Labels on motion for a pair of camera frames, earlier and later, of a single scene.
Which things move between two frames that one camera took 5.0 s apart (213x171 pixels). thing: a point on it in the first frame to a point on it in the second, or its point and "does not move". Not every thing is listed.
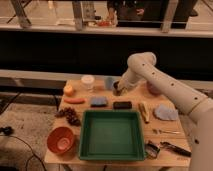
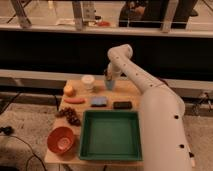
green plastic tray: [111, 135] does not move
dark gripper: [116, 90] to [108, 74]
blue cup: [108, 83] does not move
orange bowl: [60, 139] does not move
